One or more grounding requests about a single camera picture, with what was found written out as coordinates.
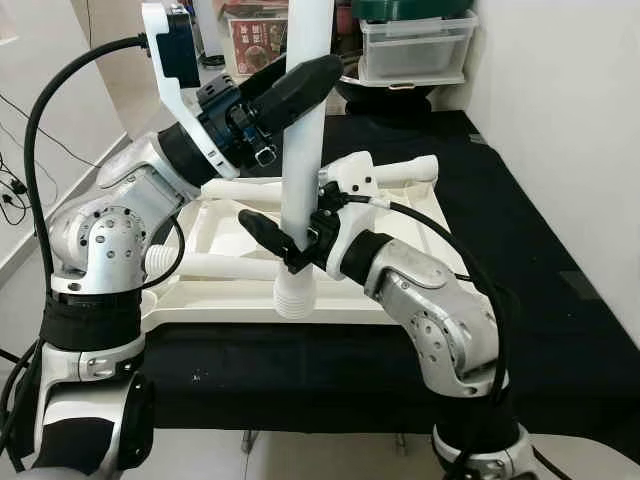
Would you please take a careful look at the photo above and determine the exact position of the thin black wall cable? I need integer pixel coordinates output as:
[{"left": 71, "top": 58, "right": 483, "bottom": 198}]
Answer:
[{"left": 0, "top": 92, "right": 36, "bottom": 236}]

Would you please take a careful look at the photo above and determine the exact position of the red printed carton box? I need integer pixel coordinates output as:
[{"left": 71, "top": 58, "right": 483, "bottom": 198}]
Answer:
[{"left": 225, "top": 5, "right": 291, "bottom": 79}]

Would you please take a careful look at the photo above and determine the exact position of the clear plastic storage box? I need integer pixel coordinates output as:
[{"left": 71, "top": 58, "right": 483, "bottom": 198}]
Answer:
[{"left": 358, "top": 10, "right": 479, "bottom": 86}]

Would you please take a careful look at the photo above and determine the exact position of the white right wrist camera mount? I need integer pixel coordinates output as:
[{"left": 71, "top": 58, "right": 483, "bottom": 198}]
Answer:
[{"left": 318, "top": 150, "right": 386, "bottom": 276}]

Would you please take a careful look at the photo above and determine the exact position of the black round bowl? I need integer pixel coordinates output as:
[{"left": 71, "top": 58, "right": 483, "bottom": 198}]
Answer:
[{"left": 335, "top": 60, "right": 441, "bottom": 116}]

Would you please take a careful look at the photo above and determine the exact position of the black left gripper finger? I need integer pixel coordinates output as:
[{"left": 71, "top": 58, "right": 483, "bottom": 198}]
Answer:
[
  {"left": 238, "top": 55, "right": 293, "bottom": 101},
  {"left": 255, "top": 55, "right": 346, "bottom": 136}
]

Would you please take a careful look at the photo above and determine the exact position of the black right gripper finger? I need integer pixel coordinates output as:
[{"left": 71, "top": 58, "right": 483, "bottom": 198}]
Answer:
[{"left": 238, "top": 208, "right": 306, "bottom": 273}]

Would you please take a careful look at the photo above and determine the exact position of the black table cloth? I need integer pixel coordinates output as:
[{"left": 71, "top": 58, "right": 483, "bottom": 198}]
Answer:
[{"left": 140, "top": 108, "right": 640, "bottom": 456}]

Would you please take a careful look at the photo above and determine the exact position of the dark green lid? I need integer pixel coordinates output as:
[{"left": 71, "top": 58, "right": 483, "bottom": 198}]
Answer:
[{"left": 352, "top": 0, "right": 476, "bottom": 23}]

